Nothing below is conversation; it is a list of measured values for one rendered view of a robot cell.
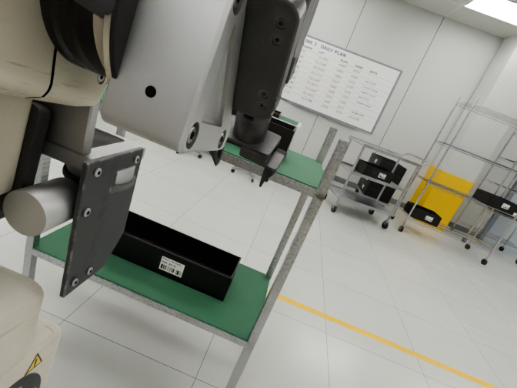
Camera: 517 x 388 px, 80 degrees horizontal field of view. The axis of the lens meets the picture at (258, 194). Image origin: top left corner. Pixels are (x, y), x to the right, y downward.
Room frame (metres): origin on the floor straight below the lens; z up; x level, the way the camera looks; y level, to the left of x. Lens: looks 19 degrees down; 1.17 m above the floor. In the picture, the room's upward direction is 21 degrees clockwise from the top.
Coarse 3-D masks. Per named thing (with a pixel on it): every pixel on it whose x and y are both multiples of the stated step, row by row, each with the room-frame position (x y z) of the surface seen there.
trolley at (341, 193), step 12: (360, 144) 3.84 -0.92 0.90; (372, 144) 4.31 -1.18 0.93; (360, 156) 3.78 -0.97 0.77; (396, 156) 3.85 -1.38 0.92; (348, 168) 3.99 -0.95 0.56; (348, 180) 3.78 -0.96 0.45; (372, 180) 3.82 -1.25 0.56; (336, 192) 3.96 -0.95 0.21; (348, 192) 4.21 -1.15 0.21; (336, 204) 3.77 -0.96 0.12; (360, 204) 3.82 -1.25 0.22; (372, 204) 4.10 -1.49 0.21; (396, 204) 3.93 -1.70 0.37; (384, 228) 3.91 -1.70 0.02
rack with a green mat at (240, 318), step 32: (224, 160) 0.87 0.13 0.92; (288, 160) 1.09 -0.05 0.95; (320, 160) 1.28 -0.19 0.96; (320, 192) 0.86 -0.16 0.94; (288, 224) 1.28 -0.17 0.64; (32, 256) 0.91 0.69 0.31; (64, 256) 0.92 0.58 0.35; (288, 256) 0.86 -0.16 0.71; (128, 288) 0.89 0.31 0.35; (160, 288) 0.95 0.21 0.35; (256, 288) 1.17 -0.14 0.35; (192, 320) 0.87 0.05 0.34; (224, 320) 0.91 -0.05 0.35; (256, 320) 0.87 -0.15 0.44
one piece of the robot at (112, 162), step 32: (64, 128) 0.28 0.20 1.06; (96, 128) 0.37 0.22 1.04; (64, 160) 0.28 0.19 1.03; (96, 160) 0.27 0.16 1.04; (128, 160) 0.33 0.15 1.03; (32, 192) 0.23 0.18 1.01; (64, 192) 0.26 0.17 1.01; (96, 192) 0.28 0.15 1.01; (128, 192) 0.35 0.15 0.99; (32, 224) 0.23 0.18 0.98; (96, 224) 0.29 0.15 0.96; (96, 256) 0.30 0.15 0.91; (64, 288) 0.26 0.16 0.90
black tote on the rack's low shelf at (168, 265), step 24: (144, 216) 1.20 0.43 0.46; (120, 240) 1.03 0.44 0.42; (144, 240) 1.18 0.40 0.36; (168, 240) 1.19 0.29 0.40; (192, 240) 1.18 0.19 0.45; (144, 264) 1.02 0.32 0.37; (168, 264) 1.02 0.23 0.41; (192, 264) 1.01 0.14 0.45; (216, 264) 1.18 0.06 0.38; (192, 288) 1.01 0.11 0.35; (216, 288) 1.01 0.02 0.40
